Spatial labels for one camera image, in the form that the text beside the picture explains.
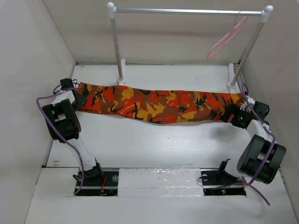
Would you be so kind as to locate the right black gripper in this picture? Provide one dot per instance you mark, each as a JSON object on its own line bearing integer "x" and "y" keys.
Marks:
{"x": 234, "y": 109}

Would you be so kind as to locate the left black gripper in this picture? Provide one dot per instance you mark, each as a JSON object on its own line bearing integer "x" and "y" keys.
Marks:
{"x": 81, "y": 101}

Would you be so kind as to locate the orange camouflage trousers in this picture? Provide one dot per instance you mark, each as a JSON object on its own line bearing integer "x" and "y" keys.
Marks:
{"x": 157, "y": 106}

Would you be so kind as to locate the pink clothes hanger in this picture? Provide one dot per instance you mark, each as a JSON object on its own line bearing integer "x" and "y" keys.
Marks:
{"x": 228, "y": 37}

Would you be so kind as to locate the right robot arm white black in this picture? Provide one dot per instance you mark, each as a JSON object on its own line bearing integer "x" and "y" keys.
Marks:
{"x": 258, "y": 155}

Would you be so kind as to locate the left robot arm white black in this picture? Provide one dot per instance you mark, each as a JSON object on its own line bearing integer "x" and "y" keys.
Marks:
{"x": 64, "y": 126}

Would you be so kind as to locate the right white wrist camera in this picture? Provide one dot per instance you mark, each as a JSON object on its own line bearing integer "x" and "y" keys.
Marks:
{"x": 248, "y": 104}

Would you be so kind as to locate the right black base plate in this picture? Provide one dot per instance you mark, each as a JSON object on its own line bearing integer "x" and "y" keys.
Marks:
{"x": 218, "y": 183}

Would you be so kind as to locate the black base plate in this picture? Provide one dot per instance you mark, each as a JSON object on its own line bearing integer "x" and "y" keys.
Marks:
{"x": 99, "y": 185}
{"x": 218, "y": 183}

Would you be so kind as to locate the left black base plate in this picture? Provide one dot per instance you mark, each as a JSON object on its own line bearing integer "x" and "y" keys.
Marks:
{"x": 99, "y": 185}

